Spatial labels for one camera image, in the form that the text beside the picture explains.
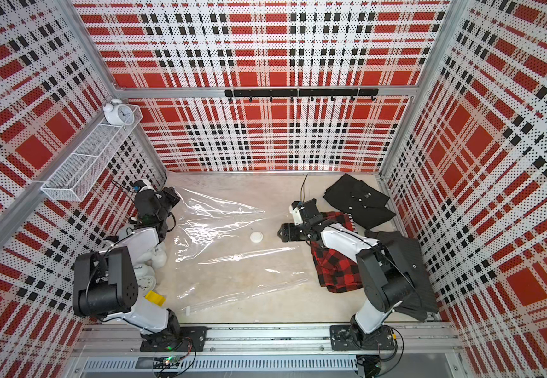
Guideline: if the red black plaid shirt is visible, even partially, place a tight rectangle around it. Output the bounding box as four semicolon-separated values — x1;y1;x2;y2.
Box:
308;211;364;294

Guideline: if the clear plastic vacuum bag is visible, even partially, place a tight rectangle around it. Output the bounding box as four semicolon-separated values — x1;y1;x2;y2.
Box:
158;188;311;317

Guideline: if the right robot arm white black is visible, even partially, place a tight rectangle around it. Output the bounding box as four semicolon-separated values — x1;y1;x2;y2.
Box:
277;199;416;336

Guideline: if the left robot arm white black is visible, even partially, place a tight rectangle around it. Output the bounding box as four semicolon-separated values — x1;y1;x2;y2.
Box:
73;179;180;337

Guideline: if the black folded shirt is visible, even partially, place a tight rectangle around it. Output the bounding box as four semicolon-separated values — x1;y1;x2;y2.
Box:
324;173;396;229

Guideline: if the white alarm clock on table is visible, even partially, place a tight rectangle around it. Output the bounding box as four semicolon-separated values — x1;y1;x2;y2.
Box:
130;243;168;295

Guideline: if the yellow small block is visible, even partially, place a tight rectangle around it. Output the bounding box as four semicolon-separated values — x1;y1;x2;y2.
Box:
145;291;166;307

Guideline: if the white alarm clock on shelf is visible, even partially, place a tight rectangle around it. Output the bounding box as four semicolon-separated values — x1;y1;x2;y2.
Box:
103;99;135;126

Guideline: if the white wire mesh shelf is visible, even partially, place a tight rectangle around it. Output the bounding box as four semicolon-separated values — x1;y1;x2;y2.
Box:
41;104;143;203

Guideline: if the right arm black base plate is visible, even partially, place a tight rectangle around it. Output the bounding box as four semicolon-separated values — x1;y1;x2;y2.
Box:
329;325;396;352

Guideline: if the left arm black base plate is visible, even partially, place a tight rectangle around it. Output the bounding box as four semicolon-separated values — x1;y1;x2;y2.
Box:
139;326;209;353

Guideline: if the black wall hook rail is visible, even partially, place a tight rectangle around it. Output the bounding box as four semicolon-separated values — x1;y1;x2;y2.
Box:
224;88;379;99

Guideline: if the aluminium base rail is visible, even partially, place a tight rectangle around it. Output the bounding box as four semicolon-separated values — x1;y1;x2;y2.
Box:
63;322;470;377

